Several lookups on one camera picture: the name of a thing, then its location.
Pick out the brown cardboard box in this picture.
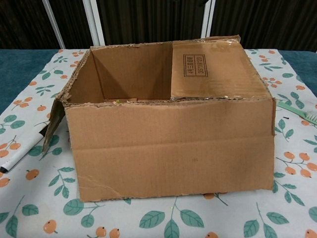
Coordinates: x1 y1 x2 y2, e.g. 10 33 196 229
42 34 277 202

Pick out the floral leaf print tablecloth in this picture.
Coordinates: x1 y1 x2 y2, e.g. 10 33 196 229
0 48 317 238

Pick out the white marker black cap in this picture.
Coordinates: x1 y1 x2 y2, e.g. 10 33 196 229
0 131 46 174

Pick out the green toothbrush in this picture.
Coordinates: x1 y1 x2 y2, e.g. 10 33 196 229
275 100 317 125

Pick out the wide white frame post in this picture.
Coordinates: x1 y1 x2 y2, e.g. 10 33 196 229
201 0 216 39
83 0 106 48

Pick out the thin white frame post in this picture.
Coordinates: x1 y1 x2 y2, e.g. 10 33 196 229
42 0 66 50

